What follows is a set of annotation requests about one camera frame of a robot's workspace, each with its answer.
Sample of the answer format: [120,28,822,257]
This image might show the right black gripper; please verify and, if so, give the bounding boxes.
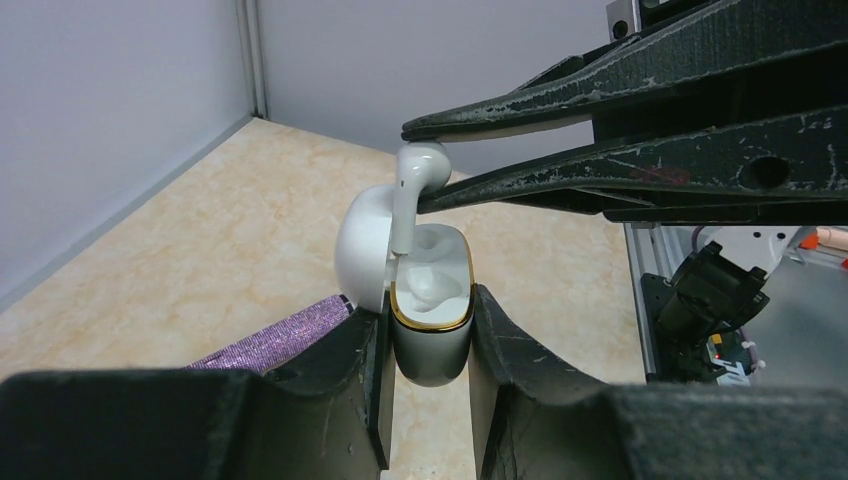
[401,1,847,225]

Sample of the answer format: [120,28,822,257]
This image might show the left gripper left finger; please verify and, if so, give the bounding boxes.
[1,310,393,479]

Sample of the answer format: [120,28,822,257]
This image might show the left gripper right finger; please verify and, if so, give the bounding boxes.
[468,285,847,479]

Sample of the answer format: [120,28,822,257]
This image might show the white square earbud case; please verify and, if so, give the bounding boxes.
[334,185,475,387]

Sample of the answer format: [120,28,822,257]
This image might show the white earbud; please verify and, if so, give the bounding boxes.
[390,141,452,256]

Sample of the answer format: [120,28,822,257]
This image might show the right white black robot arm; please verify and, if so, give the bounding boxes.
[402,1,847,382]

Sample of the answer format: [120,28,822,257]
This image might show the purple glitter microphone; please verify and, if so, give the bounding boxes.
[186,294,354,374]

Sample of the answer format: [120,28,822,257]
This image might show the beige toy tube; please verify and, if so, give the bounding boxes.
[799,227,847,269]

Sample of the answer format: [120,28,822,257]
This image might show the aluminium front rail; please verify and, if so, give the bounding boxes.
[624,224,847,389]

